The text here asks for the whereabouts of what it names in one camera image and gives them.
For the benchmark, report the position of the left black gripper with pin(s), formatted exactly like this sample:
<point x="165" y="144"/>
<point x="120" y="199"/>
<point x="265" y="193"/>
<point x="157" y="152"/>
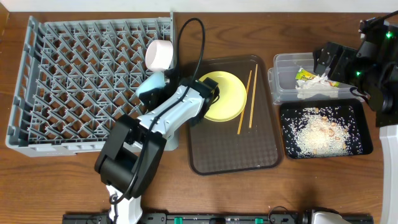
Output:
<point x="160" y="94"/>

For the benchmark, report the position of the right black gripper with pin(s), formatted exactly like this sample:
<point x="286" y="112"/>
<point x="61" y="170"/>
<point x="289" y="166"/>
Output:
<point x="346" y="55"/>

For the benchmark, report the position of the light blue bowl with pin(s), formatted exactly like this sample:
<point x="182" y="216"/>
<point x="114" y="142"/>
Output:
<point x="155" y="81"/>

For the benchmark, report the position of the white paper napkin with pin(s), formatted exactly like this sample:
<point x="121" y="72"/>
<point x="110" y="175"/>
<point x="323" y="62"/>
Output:
<point x="326" y="90"/>

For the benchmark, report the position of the green orange snack wrapper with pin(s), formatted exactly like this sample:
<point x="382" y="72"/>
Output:
<point x="307" y="80"/>

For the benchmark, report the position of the white pink bowl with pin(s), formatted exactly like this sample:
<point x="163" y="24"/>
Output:
<point x="159" y="55"/>

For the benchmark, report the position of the rice food waste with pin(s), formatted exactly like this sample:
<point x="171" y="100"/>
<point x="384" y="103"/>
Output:
<point x="320" y="132"/>

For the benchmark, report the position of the yellow plate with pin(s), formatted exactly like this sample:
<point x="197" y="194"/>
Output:
<point x="232" y="96"/>

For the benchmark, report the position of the wooden chopstick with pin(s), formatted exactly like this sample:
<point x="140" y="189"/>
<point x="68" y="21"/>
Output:
<point x="244" y="105"/>
<point x="253" y="97"/>

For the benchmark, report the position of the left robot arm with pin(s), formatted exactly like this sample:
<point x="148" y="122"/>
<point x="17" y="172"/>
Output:
<point x="132" y="152"/>

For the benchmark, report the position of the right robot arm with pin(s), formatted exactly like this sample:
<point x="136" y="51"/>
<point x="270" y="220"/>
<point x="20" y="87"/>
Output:
<point x="371" y="70"/>

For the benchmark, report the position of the black waste tray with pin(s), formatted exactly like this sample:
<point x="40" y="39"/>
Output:
<point x="358" y="114"/>

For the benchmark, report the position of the clear plastic bin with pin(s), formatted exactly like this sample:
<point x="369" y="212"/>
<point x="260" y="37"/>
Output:
<point x="283" y="84"/>

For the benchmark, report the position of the grey plastic dish rack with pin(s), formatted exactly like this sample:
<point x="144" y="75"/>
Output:
<point x="76" y="78"/>

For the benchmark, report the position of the brown serving tray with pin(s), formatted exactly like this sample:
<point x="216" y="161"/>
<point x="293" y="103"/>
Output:
<point x="216" y="148"/>

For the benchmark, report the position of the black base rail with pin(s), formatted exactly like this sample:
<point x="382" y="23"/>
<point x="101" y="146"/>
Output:
<point x="161" y="218"/>

